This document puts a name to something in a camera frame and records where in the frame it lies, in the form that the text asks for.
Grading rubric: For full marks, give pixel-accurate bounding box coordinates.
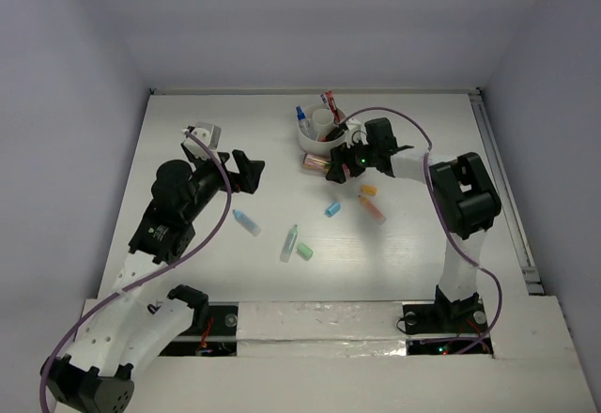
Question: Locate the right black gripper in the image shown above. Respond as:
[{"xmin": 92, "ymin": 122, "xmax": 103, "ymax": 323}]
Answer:
[{"xmin": 325, "ymin": 134, "xmax": 378, "ymax": 184}]

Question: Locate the pink capped pencil tube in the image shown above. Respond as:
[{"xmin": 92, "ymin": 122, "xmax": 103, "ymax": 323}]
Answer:
[{"xmin": 301, "ymin": 153, "xmax": 331, "ymax": 175}]

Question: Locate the blue marker cap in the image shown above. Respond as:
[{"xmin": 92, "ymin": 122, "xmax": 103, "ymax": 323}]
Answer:
[{"xmin": 325, "ymin": 202, "xmax": 341, "ymax": 218}]

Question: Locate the pink black highlighter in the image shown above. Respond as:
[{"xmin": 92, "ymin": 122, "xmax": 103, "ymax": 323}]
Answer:
[{"xmin": 321, "ymin": 126, "xmax": 347, "ymax": 142}]

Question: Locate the blue pastel highlighter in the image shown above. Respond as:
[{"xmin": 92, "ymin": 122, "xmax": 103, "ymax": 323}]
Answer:
[{"xmin": 233, "ymin": 209, "xmax": 262, "ymax": 237}]

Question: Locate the clear spray bottle blue cap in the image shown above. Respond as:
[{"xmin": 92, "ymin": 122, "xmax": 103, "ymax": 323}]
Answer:
[{"xmin": 296, "ymin": 106, "xmax": 316, "ymax": 140}]

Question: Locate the red pen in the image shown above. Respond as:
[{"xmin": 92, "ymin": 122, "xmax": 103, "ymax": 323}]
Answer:
[{"xmin": 325, "ymin": 91, "xmax": 342, "ymax": 124}]

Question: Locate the green marker cap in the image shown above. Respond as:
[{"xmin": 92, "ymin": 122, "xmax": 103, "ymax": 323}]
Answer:
[{"xmin": 297, "ymin": 243, "xmax": 314, "ymax": 261}]

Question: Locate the green pastel highlighter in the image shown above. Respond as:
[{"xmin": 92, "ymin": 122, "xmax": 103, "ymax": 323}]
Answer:
[{"xmin": 280, "ymin": 224, "xmax": 299, "ymax": 263}]

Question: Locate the dark blue pen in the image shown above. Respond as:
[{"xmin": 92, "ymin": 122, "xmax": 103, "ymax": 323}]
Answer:
[{"xmin": 319, "ymin": 93, "xmax": 330, "ymax": 109}]

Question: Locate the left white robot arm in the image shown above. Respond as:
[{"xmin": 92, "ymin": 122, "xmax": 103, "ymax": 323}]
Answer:
[{"xmin": 39, "ymin": 150, "xmax": 265, "ymax": 412}]

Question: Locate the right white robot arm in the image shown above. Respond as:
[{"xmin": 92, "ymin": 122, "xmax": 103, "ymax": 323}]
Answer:
[{"xmin": 326, "ymin": 118, "xmax": 501, "ymax": 335}]

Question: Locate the orange marker cap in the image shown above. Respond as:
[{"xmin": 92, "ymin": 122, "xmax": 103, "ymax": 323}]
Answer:
[{"xmin": 360, "ymin": 185, "xmax": 378, "ymax": 196}]

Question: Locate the white round desk organizer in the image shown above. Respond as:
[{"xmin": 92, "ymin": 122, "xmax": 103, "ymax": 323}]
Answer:
[{"xmin": 297, "ymin": 104, "xmax": 349, "ymax": 158}]

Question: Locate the orange pastel highlighter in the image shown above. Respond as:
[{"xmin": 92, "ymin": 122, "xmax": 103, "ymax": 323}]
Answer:
[{"xmin": 359, "ymin": 195, "xmax": 386, "ymax": 224}]

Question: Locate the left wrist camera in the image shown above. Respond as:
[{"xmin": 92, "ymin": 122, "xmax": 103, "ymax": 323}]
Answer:
[{"xmin": 181, "ymin": 122, "xmax": 222, "ymax": 154}]

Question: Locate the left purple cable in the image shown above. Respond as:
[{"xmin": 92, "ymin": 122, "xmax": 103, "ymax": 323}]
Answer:
[{"xmin": 39, "ymin": 135, "xmax": 234, "ymax": 412}]

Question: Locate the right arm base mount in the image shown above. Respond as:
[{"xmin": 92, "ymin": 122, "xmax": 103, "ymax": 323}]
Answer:
[{"xmin": 395, "ymin": 303, "xmax": 494, "ymax": 356}]

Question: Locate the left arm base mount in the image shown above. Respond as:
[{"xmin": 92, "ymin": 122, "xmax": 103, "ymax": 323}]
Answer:
[{"xmin": 160, "ymin": 303, "xmax": 239, "ymax": 357}]

